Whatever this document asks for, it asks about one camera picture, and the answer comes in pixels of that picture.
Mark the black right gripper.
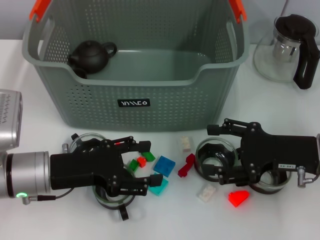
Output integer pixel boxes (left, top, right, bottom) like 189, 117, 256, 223
206, 118, 318, 187

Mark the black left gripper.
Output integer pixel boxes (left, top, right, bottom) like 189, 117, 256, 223
49, 136, 164, 198

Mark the glass teacup black sleeve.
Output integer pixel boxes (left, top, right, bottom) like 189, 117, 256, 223
249, 162, 293, 195
68, 132, 113, 176
91, 162, 138, 221
194, 137, 242, 183

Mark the grey-green perforated storage bin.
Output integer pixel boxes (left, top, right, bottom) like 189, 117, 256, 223
22, 0, 251, 133

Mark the small green building brick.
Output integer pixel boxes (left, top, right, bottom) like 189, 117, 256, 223
128, 159, 140, 172

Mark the long green building brick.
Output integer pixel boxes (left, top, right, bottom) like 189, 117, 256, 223
139, 151, 156, 162

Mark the blue square building plate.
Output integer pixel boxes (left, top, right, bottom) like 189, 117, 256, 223
153, 155, 177, 178

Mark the teal square building plate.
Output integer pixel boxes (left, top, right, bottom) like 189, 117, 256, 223
147, 172, 170, 197

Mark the cream long building brick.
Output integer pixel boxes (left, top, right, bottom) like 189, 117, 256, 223
178, 135, 196, 153

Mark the dark red curved brick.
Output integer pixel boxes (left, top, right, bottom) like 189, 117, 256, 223
177, 153, 196, 178

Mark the white two-stud building brick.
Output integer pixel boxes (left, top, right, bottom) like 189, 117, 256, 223
196, 184, 218, 204

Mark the bright red slope brick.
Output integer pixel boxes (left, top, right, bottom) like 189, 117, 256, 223
228, 189, 250, 208

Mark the black clay teapot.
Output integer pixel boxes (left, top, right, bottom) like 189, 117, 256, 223
67, 39, 118, 75

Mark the glass pitcher black lid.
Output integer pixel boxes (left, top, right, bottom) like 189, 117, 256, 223
252, 13, 320, 90

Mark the grey left gripper cable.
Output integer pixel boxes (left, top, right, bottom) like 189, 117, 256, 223
21, 186, 77, 206

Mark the orange bin handle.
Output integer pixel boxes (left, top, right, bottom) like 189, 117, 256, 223
28, 0, 52, 23
228, 0, 248, 25

